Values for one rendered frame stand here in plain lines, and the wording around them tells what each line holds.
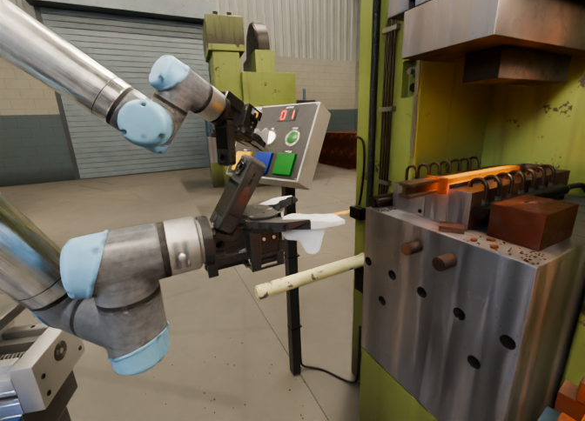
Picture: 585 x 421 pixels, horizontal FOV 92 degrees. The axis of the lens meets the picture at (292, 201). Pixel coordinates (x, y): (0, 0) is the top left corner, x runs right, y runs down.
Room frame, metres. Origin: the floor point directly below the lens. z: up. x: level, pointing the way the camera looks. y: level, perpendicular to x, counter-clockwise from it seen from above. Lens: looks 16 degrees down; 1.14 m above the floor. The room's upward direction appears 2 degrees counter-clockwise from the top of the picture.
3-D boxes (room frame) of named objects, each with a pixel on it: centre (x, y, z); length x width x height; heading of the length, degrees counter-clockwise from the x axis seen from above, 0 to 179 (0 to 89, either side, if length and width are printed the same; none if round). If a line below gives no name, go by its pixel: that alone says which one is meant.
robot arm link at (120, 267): (0.33, 0.22, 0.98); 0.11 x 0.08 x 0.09; 117
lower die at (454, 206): (0.72, -0.49, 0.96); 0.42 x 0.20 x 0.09; 117
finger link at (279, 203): (0.50, 0.02, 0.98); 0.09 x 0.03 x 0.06; 153
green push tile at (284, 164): (0.93, 0.02, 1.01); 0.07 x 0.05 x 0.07; 52
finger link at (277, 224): (0.39, 0.02, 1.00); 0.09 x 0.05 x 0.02; 81
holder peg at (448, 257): (0.49, -0.29, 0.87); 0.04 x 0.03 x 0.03; 117
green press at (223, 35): (5.82, 0.52, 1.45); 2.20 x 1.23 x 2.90; 116
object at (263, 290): (0.89, -0.07, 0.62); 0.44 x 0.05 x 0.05; 117
